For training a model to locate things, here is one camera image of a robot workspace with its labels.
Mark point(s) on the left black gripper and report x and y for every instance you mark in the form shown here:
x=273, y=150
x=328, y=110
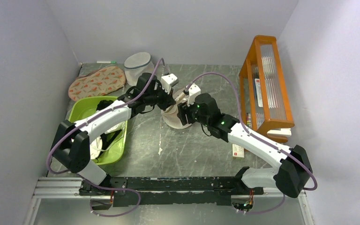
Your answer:
x=169, y=100

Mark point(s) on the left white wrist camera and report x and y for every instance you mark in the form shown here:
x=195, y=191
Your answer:
x=168, y=82

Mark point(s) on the green plastic basin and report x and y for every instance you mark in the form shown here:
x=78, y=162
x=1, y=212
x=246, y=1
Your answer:
x=86, y=107

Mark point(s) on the white mesh laundry bag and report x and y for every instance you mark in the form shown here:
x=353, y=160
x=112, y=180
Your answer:
x=137, y=64

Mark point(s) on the white bras in basin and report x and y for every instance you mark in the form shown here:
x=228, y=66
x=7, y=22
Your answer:
x=102, y=143

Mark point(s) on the beige mesh laundry bag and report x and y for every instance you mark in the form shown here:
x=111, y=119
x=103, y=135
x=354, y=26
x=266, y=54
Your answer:
x=171, y=118

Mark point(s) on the floral patterned fabric pad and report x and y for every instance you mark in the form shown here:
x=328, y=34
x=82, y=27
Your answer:
x=97, y=83

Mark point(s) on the green white marker pen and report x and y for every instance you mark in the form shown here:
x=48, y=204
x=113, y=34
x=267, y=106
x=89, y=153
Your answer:
x=106, y=62

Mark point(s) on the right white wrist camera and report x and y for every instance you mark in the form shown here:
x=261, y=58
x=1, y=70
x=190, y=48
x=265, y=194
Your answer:
x=193, y=92

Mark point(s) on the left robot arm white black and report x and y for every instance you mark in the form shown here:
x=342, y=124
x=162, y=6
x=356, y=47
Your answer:
x=71, y=145

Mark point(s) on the small white red box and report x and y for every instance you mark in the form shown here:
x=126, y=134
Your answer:
x=237, y=151

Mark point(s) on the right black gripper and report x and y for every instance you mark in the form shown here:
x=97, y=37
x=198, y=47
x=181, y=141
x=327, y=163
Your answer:
x=183, y=109

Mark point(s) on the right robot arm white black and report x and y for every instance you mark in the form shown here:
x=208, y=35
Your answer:
x=290, y=166

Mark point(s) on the orange wooden rack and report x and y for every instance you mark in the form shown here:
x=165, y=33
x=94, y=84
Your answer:
x=265, y=105

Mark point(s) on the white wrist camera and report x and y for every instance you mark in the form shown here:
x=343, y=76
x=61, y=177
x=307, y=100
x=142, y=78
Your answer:
x=193, y=92
x=168, y=82

